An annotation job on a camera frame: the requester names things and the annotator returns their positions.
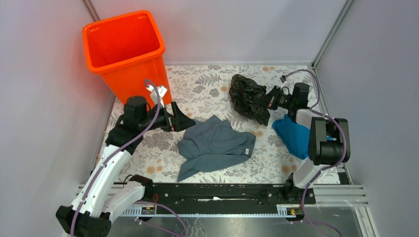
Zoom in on floral patterned table mat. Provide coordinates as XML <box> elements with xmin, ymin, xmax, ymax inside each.
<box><xmin>116</xmin><ymin>65</ymin><xmax>312</xmax><ymax>184</ymax></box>

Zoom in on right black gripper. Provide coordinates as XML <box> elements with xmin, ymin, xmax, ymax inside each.
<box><xmin>253</xmin><ymin>86</ymin><xmax>294</xmax><ymax>111</ymax></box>

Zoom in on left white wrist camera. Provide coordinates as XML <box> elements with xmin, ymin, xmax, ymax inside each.
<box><xmin>146</xmin><ymin>84</ymin><xmax>168</xmax><ymax>108</ymax></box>

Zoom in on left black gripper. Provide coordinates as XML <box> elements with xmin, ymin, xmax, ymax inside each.
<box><xmin>139</xmin><ymin>101</ymin><xmax>196</xmax><ymax>132</ymax></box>

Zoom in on teal blue cloth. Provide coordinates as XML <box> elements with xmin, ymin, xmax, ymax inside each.
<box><xmin>272</xmin><ymin>115</ymin><xmax>342</xmax><ymax>163</ymax></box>

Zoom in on black plastic trash bag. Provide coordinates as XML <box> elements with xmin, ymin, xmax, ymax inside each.
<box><xmin>228</xmin><ymin>74</ymin><xmax>270</xmax><ymax>126</ymax></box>

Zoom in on aluminium frame rails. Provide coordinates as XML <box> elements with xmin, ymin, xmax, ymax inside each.
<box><xmin>67</xmin><ymin>184</ymin><xmax>380</xmax><ymax>237</ymax></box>

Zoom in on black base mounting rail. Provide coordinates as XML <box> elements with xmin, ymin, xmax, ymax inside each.
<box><xmin>129</xmin><ymin>175</ymin><xmax>316</xmax><ymax>215</ymax></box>

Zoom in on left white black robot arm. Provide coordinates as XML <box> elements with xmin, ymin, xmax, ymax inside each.
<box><xmin>56</xmin><ymin>96</ymin><xmax>196</xmax><ymax>237</ymax></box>

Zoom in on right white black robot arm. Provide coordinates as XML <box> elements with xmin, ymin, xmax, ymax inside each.
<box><xmin>255</xmin><ymin>82</ymin><xmax>350</xmax><ymax>203</ymax></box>

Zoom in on grey-blue cloth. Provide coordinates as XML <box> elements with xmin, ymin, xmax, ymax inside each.
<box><xmin>177</xmin><ymin>115</ymin><xmax>256</xmax><ymax>182</ymax></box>

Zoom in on orange plastic trash bin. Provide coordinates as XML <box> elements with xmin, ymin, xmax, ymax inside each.
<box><xmin>82</xmin><ymin>10</ymin><xmax>170</xmax><ymax>106</ymax></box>

